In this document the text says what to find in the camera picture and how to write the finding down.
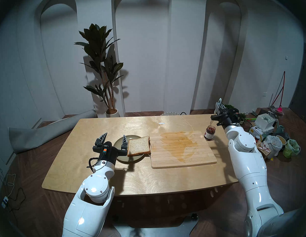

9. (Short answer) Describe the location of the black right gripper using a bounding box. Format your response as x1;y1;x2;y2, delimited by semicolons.
210;98;241;127

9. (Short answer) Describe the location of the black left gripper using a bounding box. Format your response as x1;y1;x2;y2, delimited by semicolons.
92;133;129;165

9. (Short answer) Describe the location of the round pale green plate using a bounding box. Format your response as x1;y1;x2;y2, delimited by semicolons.
113;135;149;163

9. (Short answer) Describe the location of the glass jar of red jam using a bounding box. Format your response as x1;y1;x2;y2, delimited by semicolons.
204;125;216;141

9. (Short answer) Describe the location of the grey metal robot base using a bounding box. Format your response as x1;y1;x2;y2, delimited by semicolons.
114;214;199;237

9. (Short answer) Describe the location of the slice of brown bread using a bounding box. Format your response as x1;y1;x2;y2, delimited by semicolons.
127;136;151;157

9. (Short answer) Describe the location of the small bushy green potted plant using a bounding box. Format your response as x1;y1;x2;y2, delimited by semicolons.
224;104;239;116

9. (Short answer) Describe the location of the printed white cardboard box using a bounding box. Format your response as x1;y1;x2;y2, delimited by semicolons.
249;127;264;138

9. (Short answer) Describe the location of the open white box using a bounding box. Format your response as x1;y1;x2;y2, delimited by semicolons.
255;113;277;131

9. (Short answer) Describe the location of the wooden cutting board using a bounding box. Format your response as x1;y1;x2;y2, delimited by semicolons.
149;131;217;169

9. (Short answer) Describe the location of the white plastic bag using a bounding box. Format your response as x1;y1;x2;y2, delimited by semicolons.
261;135;283;158

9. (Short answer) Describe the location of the rolled grey carpet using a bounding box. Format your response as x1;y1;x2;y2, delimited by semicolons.
8;110;97;154

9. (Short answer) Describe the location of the dark door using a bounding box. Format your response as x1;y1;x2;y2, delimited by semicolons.
289;43;306;128

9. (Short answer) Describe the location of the tall potted dark-leaved plant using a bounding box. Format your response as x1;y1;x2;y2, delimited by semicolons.
74;23;129;118

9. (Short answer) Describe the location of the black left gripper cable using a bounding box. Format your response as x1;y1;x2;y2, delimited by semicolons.
87;157;102;169

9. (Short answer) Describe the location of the red-handled broom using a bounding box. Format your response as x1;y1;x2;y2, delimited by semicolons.
269;71;286;113

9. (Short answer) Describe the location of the black floor cable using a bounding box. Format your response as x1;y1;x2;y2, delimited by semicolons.
0;164;26;211

